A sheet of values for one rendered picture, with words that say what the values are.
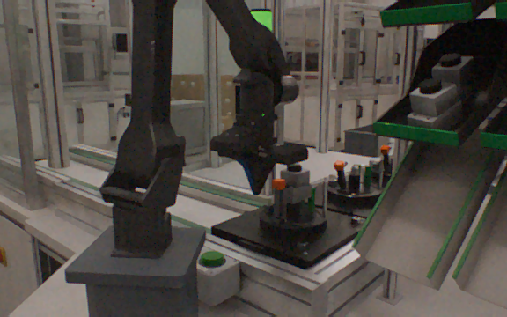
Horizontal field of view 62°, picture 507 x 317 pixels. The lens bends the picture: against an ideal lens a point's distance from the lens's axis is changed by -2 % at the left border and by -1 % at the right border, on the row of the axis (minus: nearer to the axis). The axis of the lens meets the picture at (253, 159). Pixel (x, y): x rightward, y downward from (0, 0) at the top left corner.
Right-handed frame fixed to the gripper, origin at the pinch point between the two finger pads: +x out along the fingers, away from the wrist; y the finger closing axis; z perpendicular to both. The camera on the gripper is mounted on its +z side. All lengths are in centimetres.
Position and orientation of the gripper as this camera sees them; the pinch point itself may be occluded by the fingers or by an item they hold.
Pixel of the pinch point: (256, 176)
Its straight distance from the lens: 77.5
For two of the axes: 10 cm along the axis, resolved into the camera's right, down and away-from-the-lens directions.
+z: -6.6, 1.7, -7.4
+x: 0.0, 9.7, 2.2
